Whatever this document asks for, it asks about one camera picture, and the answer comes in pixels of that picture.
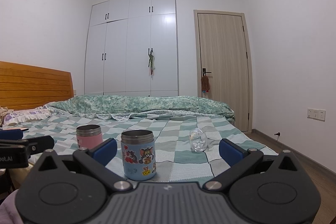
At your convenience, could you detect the pale pink clothing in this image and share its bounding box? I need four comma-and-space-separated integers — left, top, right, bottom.
0, 191, 28, 224

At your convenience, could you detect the brown hanging cloth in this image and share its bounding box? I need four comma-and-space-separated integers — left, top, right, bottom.
201, 75, 211, 97

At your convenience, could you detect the light wooden door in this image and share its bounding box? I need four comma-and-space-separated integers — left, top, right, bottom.
193, 9, 254, 133

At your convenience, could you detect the green hanging ornament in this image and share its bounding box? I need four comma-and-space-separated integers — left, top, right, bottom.
147, 48, 156, 75

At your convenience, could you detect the wooden headboard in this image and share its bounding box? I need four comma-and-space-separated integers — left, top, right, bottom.
0, 61, 74, 111

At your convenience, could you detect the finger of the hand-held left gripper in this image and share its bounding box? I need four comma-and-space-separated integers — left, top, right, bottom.
0, 129, 24, 141
22, 135, 55, 156

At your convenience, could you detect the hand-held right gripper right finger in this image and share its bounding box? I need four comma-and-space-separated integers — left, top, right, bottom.
203, 139, 309, 191

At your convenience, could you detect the green checked bed sheet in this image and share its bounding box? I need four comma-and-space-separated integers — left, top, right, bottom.
0, 112, 279, 189

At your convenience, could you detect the blue cartoon steel cup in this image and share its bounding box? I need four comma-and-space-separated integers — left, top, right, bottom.
120, 130, 156, 182

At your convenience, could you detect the pink steel cup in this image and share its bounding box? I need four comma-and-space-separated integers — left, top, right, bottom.
76, 124, 103, 150

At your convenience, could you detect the green floral quilt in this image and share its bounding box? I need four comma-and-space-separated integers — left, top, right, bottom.
44, 94, 236, 123

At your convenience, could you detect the white wall socket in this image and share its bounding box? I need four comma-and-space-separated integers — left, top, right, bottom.
307, 107, 326, 120

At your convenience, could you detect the beige crumpled cloth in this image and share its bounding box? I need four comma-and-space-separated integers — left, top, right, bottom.
0, 106, 13, 126

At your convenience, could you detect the purple floral pillow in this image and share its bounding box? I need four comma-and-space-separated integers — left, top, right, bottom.
2, 108, 53, 127

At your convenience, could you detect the white wardrobe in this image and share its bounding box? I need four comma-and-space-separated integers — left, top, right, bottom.
84, 0, 180, 97

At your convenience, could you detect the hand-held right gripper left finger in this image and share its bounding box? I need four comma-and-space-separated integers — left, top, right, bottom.
26, 138, 134, 191

